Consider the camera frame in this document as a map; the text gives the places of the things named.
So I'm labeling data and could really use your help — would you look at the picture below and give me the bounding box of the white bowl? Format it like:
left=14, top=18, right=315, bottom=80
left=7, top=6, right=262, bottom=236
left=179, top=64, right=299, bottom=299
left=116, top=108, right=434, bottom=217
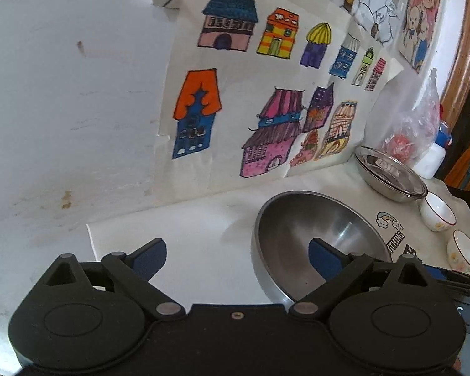
left=446, top=230, right=470, bottom=274
left=419, top=192, right=457, bottom=232

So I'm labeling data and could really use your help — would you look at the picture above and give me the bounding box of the large steel bowl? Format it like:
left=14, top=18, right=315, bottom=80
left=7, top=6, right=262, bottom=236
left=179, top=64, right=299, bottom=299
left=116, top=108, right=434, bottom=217
left=251, top=191, right=392, bottom=308

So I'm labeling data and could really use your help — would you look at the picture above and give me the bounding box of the white printed cloth mat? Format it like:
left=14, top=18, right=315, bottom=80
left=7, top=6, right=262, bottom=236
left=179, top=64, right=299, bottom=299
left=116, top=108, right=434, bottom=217
left=88, top=162, right=452, bottom=306

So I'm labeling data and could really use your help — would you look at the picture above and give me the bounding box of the shallow steel plate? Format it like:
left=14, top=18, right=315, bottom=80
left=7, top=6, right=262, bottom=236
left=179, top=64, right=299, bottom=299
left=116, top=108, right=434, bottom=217
left=354, top=145, right=428, bottom=204

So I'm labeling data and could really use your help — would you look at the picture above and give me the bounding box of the dark framed girl painting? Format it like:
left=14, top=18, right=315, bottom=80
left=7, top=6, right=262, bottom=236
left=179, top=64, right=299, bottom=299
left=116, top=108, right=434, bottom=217
left=442, top=115, right=470, bottom=206

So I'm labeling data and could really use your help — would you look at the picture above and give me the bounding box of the white glue bottle blue cap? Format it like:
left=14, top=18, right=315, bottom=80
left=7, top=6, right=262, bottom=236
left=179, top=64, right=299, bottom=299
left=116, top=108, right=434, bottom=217
left=414, top=121, right=452, bottom=180

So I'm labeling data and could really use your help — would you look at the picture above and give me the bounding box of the clear plastic bag red item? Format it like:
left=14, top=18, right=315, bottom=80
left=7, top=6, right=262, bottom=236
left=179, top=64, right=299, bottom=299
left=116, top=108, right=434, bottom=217
left=363, top=68, right=441, bottom=167

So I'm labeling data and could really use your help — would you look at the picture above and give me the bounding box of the houses drawing paper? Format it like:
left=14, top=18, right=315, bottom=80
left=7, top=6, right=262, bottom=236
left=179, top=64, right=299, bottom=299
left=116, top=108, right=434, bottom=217
left=154, top=0, right=402, bottom=205

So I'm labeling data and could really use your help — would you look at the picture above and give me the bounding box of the pink girl drawing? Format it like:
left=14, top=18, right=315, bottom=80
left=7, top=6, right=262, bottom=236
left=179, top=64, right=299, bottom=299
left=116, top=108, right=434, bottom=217
left=398, top=0, right=441, bottom=72

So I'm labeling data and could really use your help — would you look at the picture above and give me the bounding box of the brown wooden frame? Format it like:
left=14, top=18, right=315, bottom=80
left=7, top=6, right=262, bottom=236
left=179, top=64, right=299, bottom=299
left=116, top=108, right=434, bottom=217
left=441, top=0, right=470, bottom=129

